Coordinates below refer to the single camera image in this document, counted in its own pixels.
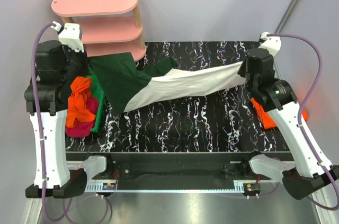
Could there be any white and green t-shirt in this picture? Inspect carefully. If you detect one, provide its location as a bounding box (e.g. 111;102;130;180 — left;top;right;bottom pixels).
90;52;245;115

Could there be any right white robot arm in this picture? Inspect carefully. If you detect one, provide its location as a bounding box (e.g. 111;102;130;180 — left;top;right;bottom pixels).
238;48;338;200

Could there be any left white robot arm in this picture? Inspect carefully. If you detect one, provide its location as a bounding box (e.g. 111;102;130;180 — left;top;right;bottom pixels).
24;40;106;199

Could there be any orange t-shirt in bin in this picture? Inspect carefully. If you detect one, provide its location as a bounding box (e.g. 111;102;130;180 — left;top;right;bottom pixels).
66;76;95;128

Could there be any green plastic bin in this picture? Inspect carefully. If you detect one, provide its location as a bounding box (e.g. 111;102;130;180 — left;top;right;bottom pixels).
86;74;105;133

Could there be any orange folded t-shirt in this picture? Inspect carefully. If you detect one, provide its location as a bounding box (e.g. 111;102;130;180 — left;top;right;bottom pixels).
251;97;300;132

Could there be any pink three-tier wooden shelf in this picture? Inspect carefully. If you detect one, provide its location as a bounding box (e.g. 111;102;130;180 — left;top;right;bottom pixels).
51;0;146;61

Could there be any magenta t-shirt in bin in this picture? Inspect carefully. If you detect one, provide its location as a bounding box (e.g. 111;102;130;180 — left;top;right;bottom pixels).
65;96;99;138

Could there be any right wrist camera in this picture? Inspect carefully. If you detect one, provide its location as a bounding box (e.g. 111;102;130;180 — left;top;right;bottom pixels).
259;32;282;57

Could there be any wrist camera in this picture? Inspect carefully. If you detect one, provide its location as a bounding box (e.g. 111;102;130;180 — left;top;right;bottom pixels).
259;32;282;57
51;21;84;52

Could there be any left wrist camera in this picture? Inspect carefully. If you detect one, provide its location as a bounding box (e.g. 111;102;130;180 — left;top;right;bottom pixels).
51;21;84;52

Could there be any aluminium corner frame post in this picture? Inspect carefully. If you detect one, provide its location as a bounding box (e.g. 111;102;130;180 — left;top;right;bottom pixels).
275;0;317;34

